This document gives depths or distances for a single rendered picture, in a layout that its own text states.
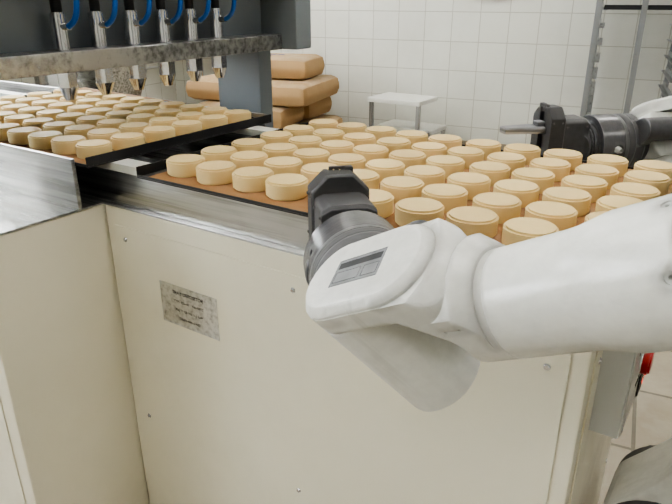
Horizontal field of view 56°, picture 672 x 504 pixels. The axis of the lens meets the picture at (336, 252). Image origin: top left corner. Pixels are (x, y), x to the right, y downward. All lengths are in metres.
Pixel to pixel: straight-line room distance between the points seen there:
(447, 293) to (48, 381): 0.75
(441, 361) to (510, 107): 4.38
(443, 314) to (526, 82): 4.41
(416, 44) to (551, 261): 4.59
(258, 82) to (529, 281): 1.09
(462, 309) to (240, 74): 1.10
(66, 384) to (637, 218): 0.87
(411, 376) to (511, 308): 0.11
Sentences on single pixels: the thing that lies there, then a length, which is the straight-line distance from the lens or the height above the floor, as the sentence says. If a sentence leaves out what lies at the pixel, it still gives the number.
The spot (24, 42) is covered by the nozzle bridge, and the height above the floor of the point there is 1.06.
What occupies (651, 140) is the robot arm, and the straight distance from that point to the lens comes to 1.03.
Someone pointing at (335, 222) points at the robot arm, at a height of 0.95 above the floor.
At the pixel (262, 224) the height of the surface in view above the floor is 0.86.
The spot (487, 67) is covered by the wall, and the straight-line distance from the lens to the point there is 4.77.
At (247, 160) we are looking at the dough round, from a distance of 0.83.
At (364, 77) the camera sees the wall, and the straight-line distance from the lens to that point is 5.06.
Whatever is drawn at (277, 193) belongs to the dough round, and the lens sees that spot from 0.72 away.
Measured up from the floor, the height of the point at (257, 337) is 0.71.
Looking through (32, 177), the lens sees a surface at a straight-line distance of 1.03.
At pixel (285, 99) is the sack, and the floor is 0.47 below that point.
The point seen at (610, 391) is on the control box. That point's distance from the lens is 0.70.
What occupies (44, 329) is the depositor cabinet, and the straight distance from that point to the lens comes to 0.98.
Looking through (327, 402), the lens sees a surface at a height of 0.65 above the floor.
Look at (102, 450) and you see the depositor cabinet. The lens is 1.13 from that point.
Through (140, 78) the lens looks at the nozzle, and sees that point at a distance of 1.06.
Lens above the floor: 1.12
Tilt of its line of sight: 22 degrees down
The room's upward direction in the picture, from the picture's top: straight up
